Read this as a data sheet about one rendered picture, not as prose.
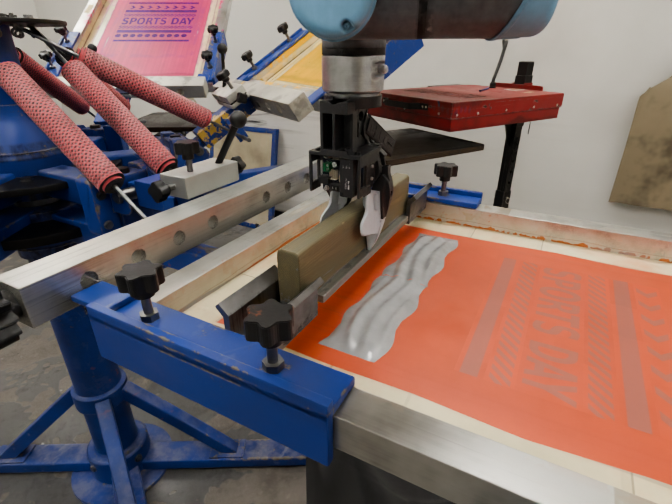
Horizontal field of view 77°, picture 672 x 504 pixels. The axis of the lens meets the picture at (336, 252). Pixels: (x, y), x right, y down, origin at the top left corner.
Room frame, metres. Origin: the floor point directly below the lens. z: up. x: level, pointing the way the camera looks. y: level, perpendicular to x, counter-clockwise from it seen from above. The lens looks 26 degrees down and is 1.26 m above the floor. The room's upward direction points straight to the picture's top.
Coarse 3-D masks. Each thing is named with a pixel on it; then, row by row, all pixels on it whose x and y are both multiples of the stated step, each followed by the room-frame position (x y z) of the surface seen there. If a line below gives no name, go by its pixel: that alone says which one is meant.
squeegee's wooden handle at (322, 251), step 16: (400, 176) 0.70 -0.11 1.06; (400, 192) 0.68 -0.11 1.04; (352, 208) 0.55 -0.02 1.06; (400, 208) 0.68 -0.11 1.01; (320, 224) 0.49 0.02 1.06; (336, 224) 0.49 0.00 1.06; (352, 224) 0.52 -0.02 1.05; (384, 224) 0.62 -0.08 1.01; (304, 240) 0.44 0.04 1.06; (320, 240) 0.45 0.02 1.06; (336, 240) 0.48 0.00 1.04; (352, 240) 0.52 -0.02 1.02; (288, 256) 0.41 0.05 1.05; (304, 256) 0.41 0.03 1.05; (320, 256) 0.44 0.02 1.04; (336, 256) 0.48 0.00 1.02; (352, 256) 0.52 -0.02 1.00; (288, 272) 0.41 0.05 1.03; (304, 272) 0.41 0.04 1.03; (320, 272) 0.44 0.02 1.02; (336, 272) 0.48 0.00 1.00; (288, 288) 0.41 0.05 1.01; (304, 288) 0.41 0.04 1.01
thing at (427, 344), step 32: (352, 288) 0.51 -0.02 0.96; (320, 320) 0.43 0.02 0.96; (416, 320) 0.43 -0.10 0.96; (448, 320) 0.43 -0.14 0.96; (320, 352) 0.37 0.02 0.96; (416, 352) 0.37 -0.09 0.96; (448, 352) 0.37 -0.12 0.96; (416, 384) 0.32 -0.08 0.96; (448, 384) 0.32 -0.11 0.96; (480, 384) 0.32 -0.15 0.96; (480, 416) 0.28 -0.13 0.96; (512, 416) 0.28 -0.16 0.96; (544, 416) 0.28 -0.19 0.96; (576, 416) 0.28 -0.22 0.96; (576, 448) 0.25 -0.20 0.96; (608, 448) 0.25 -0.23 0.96; (640, 448) 0.25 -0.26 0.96
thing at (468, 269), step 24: (408, 240) 0.67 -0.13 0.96; (480, 240) 0.67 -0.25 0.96; (384, 264) 0.58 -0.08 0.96; (456, 264) 0.58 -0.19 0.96; (480, 264) 0.58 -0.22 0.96; (552, 264) 0.58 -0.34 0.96; (576, 264) 0.58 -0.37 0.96; (600, 264) 0.58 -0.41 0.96; (432, 288) 0.51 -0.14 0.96; (456, 288) 0.51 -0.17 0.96; (480, 288) 0.51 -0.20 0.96
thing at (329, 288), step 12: (396, 228) 0.63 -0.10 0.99; (384, 240) 0.59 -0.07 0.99; (360, 252) 0.54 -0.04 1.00; (372, 252) 0.55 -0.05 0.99; (348, 264) 0.50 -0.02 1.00; (360, 264) 0.51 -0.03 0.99; (336, 276) 0.47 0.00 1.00; (348, 276) 0.48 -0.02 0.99; (324, 288) 0.44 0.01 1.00; (336, 288) 0.45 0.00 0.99; (324, 300) 0.43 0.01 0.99
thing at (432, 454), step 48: (240, 240) 0.59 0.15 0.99; (288, 240) 0.66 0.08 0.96; (576, 240) 0.65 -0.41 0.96; (624, 240) 0.62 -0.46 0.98; (192, 288) 0.47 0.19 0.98; (336, 432) 0.25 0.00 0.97; (384, 432) 0.23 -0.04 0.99; (432, 432) 0.23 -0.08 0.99; (432, 480) 0.21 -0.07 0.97; (480, 480) 0.19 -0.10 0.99; (528, 480) 0.19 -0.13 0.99; (576, 480) 0.19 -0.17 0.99
